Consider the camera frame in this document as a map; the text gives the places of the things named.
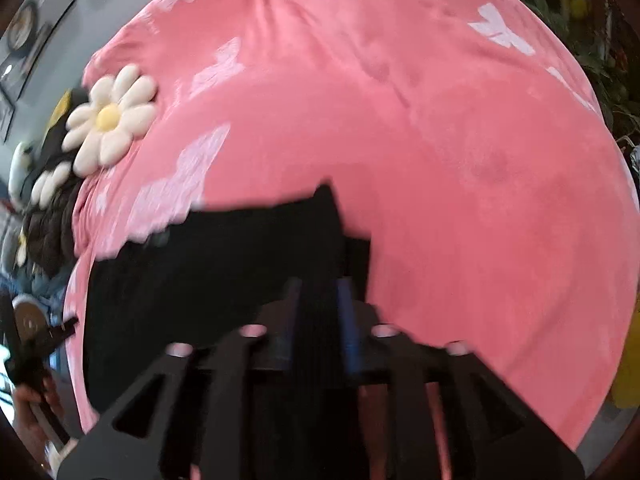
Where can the black and yellow cushion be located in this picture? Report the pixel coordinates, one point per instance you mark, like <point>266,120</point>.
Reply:
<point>62,130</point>

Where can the small daisy flower pillow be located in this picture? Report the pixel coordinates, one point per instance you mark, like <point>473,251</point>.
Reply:
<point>50,185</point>

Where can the green potted plant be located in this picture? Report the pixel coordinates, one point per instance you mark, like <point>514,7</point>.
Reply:
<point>615,85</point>

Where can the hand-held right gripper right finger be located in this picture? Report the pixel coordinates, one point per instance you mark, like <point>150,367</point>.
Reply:
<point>350,330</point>

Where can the pink printed blanket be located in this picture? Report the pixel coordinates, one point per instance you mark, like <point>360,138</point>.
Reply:
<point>450,185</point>

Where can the framed wall picture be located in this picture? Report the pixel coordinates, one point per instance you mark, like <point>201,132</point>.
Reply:
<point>40,20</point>

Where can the dark puffer jacket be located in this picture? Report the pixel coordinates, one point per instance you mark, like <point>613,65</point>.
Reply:
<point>50,235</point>

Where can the white plush toy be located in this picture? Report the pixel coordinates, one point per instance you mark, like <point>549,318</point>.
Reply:
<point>20,170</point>

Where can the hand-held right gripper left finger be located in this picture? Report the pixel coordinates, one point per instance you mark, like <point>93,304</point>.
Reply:
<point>292,320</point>

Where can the person's left hand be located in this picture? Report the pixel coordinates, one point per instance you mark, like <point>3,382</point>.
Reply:
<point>35,425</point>

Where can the large daisy flower pillow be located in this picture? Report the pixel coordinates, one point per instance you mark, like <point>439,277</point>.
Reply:
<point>107,117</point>

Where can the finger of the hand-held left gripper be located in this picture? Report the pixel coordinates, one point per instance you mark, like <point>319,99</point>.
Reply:
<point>57,332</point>

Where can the black long-sleeve top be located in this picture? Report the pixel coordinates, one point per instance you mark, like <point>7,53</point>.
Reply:
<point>200,280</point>

